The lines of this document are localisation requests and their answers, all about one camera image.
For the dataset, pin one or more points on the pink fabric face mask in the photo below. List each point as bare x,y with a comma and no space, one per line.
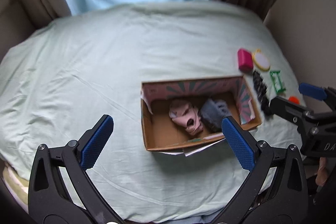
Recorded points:
184,114

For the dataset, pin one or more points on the yellow rimmed white mesh pad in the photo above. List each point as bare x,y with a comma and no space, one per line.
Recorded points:
260,60

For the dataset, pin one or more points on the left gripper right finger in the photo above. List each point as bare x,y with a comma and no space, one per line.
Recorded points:
242,143

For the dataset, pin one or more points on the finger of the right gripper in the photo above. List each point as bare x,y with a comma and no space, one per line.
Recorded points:
287,110
316,92

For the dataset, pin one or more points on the person right hand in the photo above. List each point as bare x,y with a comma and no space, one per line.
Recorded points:
322,173

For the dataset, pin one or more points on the pale green bed sheet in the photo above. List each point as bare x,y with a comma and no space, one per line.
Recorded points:
60,81

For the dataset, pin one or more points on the cardboard box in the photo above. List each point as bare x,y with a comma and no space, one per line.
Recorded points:
161,134

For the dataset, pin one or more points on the grey fleece cloth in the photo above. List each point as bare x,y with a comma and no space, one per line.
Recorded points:
213,112

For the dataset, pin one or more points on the magenta leather pouch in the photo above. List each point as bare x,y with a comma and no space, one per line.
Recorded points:
245,62

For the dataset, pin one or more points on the orange fur pompom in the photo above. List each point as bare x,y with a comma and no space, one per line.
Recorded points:
294,99

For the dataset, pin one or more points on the green wrapped packet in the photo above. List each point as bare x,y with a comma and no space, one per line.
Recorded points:
277,82

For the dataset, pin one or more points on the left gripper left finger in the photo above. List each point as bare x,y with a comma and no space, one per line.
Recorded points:
94,140

